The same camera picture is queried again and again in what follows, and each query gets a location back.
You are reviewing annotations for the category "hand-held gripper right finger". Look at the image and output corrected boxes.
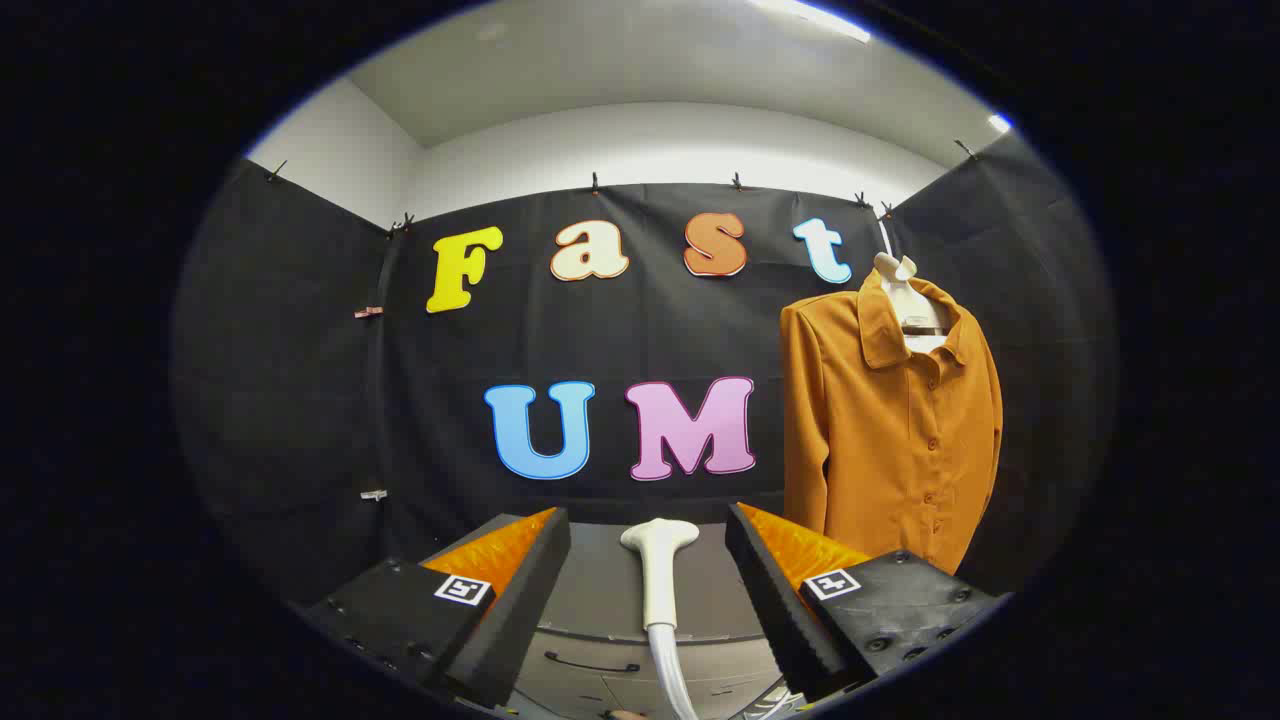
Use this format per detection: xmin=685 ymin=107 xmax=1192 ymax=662
xmin=726 ymin=502 xmax=1011 ymax=702

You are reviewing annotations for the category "black backdrop cloth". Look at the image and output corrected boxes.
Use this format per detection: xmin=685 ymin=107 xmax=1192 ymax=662
xmin=170 ymin=130 xmax=1119 ymax=611

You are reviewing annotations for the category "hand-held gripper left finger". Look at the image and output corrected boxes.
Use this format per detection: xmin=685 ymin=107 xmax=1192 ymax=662
xmin=290 ymin=507 xmax=572 ymax=711

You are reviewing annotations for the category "white steamer hose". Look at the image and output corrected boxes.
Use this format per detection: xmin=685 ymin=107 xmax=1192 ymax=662
xmin=647 ymin=622 xmax=701 ymax=720

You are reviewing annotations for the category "orange-brown button shirt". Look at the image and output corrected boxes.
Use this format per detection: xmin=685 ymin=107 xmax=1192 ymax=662
xmin=779 ymin=266 xmax=1004 ymax=577

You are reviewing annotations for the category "white garment hanger board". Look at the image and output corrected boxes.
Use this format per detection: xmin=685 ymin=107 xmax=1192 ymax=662
xmin=872 ymin=252 xmax=953 ymax=355

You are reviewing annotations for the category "black drawer handle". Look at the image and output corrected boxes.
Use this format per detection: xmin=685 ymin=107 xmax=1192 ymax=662
xmin=543 ymin=650 xmax=642 ymax=674

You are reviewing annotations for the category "white garment steamer head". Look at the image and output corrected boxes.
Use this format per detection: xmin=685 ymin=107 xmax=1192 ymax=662
xmin=619 ymin=518 xmax=702 ymax=632

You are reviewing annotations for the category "grey drawer cabinet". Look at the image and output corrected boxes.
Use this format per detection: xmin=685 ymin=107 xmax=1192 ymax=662
xmin=505 ymin=520 xmax=791 ymax=720

